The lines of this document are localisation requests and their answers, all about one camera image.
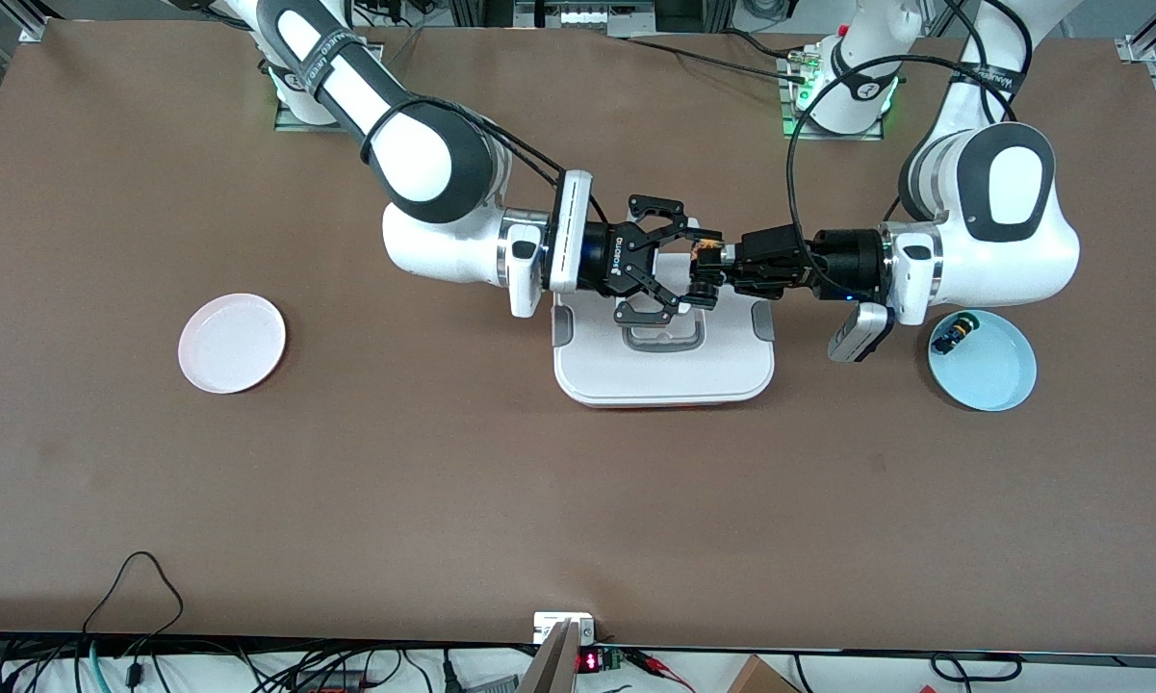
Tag orange push-button switch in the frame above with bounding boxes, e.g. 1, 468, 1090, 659
690, 239, 729, 288

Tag white lidded box, grey clips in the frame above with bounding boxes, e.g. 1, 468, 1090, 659
551, 287, 777, 409

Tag brown cardboard box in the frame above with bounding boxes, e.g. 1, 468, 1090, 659
727, 654, 802, 693

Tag light blue round plate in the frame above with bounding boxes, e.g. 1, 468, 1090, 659
927, 309, 1038, 413

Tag grey power strip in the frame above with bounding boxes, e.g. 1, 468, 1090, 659
514, 0, 657, 32

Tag small white device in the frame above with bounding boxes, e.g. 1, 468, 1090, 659
533, 611, 597, 646

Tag red test leads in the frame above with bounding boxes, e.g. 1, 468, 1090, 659
626, 649, 696, 693

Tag grey aluminium bar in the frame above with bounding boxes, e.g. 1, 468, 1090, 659
518, 620, 580, 693

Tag pink round plate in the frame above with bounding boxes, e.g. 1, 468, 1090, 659
178, 293, 287, 396

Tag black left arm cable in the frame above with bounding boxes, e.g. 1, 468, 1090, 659
786, 0, 1033, 290

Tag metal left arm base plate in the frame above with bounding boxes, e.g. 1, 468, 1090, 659
780, 53, 885, 142

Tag blue yellow green switch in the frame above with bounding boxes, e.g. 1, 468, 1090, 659
932, 311, 981, 357

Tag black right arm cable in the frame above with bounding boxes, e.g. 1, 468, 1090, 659
462, 111, 569, 193
359, 94, 609, 224

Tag black cable to arm base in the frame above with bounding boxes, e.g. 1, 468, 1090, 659
616, 35, 809, 86

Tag thin grey cable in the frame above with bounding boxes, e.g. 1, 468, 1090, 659
375, 24, 426, 76

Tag coiled black cable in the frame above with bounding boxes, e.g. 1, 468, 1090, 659
928, 652, 1023, 686

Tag thin black looped cable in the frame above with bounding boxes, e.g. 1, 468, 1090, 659
82, 551, 186, 665

